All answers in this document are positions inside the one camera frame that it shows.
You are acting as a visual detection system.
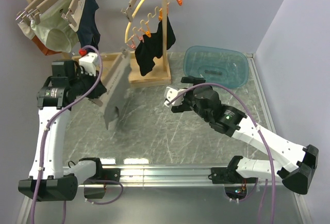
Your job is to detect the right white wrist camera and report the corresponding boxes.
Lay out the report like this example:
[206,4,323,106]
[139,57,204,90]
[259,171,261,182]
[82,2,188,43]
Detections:
[164,86,186,107]

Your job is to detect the grey and cream underwear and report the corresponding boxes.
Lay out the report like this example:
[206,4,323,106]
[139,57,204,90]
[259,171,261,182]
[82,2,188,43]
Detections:
[100,54,131,129]

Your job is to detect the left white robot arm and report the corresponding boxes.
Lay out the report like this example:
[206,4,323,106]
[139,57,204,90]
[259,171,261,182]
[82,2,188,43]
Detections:
[18,57,106,201]

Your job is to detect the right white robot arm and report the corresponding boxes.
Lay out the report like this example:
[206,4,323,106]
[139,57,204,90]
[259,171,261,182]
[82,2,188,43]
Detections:
[164,76,319,195]

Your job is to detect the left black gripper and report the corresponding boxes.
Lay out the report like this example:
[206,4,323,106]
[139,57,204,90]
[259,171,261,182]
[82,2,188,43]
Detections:
[70,68,106,99]

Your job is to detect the orange underwear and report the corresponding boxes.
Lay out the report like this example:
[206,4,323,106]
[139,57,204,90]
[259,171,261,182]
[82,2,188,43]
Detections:
[32,36,60,56]

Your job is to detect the wooden drying rack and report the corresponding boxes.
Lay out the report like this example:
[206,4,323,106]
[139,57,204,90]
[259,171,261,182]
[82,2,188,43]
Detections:
[14,0,172,88]

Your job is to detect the black underwear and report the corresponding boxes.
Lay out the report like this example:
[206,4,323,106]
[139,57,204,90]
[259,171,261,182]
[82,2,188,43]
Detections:
[135,21,163,76]

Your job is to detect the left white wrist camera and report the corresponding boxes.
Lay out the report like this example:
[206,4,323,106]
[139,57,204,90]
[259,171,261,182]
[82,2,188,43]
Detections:
[78,49,98,76]

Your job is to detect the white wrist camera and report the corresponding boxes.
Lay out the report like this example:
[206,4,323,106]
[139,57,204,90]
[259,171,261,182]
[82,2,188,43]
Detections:
[78,49,98,76]
[164,86,186,107]

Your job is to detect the blue plastic basin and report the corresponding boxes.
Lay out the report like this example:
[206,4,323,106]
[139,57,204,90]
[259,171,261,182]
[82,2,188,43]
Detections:
[183,46,249,89]

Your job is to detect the light green underwear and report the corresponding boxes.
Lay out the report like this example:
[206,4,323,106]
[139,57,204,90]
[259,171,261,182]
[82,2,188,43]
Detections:
[30,0,79,53]

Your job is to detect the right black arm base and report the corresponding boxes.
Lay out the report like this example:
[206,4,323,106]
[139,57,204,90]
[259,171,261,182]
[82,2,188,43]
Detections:
[208,167,258,203]

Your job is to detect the navy blue underwear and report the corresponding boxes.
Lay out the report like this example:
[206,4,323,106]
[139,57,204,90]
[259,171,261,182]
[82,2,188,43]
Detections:
[77,0,101,50]

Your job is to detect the aluminium mounting rail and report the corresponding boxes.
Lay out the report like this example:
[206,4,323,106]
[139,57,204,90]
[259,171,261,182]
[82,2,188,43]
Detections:
[16,164,312,224]

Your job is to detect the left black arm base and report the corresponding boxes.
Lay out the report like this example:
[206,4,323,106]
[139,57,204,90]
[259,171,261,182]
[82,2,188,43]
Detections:
[84,168,123,203]

